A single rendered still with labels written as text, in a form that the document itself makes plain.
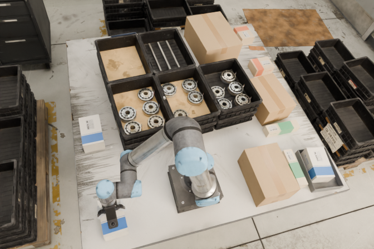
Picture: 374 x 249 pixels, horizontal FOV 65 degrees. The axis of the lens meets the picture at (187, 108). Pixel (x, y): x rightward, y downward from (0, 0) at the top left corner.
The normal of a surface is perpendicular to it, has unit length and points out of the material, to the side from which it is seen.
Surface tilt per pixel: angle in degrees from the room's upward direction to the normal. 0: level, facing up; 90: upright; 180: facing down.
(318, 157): 0
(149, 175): 0
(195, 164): 81
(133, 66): 0
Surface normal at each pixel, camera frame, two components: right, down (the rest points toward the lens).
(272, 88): 0.12, -0.57
